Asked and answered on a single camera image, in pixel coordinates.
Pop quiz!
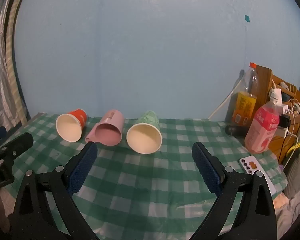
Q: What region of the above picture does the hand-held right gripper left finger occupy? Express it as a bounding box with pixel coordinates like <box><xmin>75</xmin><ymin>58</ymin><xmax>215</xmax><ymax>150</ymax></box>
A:
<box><xmin>8</xmin><ymin>142</ymin><xmax>99</xmax><ymax>240</ymax></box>

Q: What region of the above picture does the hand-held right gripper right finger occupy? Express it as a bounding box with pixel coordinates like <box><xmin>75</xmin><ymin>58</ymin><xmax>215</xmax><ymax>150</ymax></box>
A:
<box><xmin>190</xmin><ymin>142</ymin><xmax>277</xmax><ymax>240</ymax></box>

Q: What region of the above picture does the red paper cup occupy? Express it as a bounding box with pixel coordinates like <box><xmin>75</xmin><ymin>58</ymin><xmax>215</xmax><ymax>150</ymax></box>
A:
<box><xmin>56</xmin><ymin>109</ymin><xmax>88</xmax><ymax>142</ymax></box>

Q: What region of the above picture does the pink plastic cup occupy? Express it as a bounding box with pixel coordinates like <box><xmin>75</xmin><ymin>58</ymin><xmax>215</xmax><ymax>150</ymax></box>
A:
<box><xmin>85</xmin><ymin>109</ymin><xmax>125</xmax><ymax>146</ymax></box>

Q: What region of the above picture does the green patterned paper cup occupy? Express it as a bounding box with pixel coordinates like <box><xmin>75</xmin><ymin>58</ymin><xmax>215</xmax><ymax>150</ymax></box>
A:
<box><xmin>126</xmin><ymin>110</ymin><xmax>163</xmax><ymax>154</ymax></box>

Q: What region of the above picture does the white phone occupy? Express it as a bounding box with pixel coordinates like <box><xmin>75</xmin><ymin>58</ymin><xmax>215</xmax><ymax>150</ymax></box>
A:
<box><xmin>239</xmin><ymin>155</ymin><xmax>278</xmax><ymax>196</ymax></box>

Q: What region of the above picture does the black cylindrical object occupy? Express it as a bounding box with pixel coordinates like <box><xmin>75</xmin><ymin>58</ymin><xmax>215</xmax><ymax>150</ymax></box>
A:
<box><xmin>225</xmin><ymin>124</ymin><xmax>248</xmax><ymax>137</ymax></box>

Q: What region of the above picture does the green checkered tablecloth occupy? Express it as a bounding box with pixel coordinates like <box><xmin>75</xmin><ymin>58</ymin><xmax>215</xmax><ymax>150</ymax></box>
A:
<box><xmin>0</xmin><ymin>112</ymin><xmax>288</xmax><ymax>240</ymax></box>

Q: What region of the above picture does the pink drink bottle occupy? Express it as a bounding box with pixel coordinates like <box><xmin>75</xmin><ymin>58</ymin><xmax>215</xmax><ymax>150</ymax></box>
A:
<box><xmin>244</xmin><ymin>91</ymin><xmax>281</xmax><ymax>154</ymax></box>

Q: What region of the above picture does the grey curtain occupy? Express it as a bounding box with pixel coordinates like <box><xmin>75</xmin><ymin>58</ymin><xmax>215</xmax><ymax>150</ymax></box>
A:
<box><xmin>0</xmin><ymin>0</ymin><xmax>33</xmax><ymax>130</ymax></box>

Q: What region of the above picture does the orange drink bottle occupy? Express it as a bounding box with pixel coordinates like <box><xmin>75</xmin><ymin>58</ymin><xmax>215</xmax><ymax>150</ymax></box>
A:
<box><xmin>231</xmin><ymin>62</ymin><xmax>259</xmax><ymax>131</ymax></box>

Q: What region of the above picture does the grey bedding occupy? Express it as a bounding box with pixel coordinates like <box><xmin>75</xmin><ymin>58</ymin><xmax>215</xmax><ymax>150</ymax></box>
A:
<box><xmin>272</xmin><ymin>121</ymin><xmax>300</xmax><ymax>227</ymax></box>

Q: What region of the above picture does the black power adapter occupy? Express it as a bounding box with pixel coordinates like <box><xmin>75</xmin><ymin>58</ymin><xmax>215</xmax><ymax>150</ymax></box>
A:
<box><xmin>279</xmin><ymin>114</ymin><xmax>292</xmax><ymax>128</ymax></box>

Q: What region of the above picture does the white charger plug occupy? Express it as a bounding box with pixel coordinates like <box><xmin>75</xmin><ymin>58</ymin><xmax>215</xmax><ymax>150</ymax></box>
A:
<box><xmin>271</xmin><ymin>87</ymin><xmax>282</xmax><ymax>106</ymax></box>

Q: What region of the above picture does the wooden shelf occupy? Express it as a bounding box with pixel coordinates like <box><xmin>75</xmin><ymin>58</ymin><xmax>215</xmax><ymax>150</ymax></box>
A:
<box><xmin>254</xmin><ymin>65</ymin><xmax>300</xmax><ymax>164</ymax></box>

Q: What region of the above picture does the white cable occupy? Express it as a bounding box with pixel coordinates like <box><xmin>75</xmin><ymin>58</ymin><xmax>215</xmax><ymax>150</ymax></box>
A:
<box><xmin>207</xmin><ymin>87</ymin><xmax>235</xmax><ymax>120</ymax></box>

